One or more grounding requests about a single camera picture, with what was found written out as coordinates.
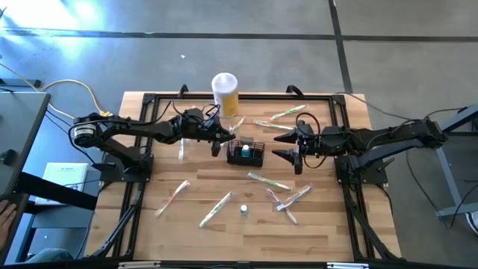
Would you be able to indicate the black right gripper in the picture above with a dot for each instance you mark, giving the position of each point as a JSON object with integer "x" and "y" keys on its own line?
{"x": 325, "y": 142}

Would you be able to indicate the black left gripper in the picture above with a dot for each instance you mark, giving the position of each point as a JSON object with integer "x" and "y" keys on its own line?
{"x": 198, "y": 127}

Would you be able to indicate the purple toothbrush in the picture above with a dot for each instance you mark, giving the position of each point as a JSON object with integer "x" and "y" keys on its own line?
{"x": 289, "y": 216}

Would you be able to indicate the orange toothbrush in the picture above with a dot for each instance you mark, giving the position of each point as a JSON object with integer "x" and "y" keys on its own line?
{"x": 172, "y": 198}

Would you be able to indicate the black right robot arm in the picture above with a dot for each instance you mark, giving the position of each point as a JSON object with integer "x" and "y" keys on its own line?
{"x": 392, "y": 138}

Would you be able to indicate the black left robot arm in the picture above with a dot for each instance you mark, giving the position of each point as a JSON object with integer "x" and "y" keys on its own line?
{"x": 138, "y": 129}

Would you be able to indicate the white yellow wipes canister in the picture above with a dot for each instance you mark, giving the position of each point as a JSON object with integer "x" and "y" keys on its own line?
{"x": 225, "y": 97}

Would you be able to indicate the grey metal stand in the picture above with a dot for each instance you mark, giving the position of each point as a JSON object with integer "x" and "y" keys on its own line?
{"x": 448, "y": 175}

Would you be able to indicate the white box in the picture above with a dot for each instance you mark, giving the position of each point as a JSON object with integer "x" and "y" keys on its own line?
{"x": 63, "y": 175}

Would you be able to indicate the black crossbeam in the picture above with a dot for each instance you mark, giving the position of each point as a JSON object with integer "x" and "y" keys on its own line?
{"x": 56, "y": 190}

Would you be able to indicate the grey desk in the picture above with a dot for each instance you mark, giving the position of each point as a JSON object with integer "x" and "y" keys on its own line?
{"x": 18, "y": 123}

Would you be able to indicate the person's hand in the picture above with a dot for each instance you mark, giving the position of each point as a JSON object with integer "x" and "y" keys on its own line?
{"x": 5, "y": 224}

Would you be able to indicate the black aluminium table frame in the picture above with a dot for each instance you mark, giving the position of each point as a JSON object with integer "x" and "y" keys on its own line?
{"x": 242, "y": 96}

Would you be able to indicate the silver metal bracket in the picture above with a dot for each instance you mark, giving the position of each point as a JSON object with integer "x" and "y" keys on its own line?
{"x": 347, "y": 266}
{"x": 138, "y": 265}

